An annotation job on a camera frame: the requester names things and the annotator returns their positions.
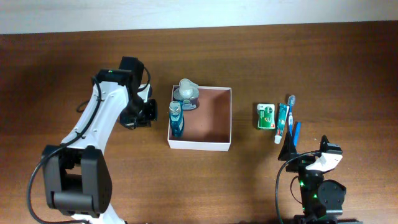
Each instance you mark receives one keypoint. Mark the blue razor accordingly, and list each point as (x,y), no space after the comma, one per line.
(296,133)

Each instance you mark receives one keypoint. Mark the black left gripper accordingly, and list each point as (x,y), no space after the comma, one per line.
(152,113)

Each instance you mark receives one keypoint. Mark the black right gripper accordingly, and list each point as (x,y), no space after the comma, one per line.
(285,154)

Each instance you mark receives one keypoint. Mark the teal toothpaste tube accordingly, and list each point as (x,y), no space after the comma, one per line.
(281,121)

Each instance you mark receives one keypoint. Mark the green Dettol soap pack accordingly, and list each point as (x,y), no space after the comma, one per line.
(266,116)

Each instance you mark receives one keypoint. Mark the blue mouthwash bottle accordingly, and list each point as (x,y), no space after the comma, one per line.
(176,118)

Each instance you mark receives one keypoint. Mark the purple foam soap pump bottle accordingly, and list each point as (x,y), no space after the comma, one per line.
(187,94)

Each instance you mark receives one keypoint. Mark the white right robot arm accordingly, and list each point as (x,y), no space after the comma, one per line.
(321,199)

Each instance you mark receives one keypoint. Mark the white cardboard box pink inside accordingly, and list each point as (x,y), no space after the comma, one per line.
(209,127)

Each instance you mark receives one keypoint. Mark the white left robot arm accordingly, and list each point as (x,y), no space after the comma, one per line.
(76,178)

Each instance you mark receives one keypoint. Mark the blue toothbrush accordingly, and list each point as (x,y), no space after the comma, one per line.
(291,102)

